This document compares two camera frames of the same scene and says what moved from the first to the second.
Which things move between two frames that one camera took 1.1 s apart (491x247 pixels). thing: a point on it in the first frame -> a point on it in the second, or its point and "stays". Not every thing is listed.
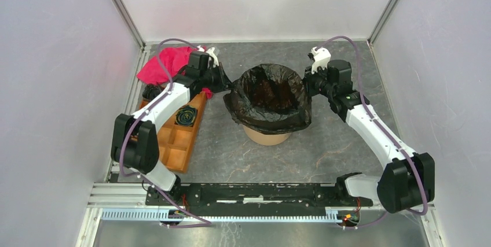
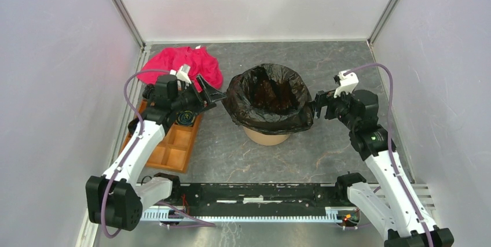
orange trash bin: (259, 137) stays
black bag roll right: (186, 115) stays
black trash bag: (269, 99) stays
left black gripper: (223, 79) -> (213, 94)
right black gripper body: (315, 83) -> (337, 107)
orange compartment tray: (175, 143) stays
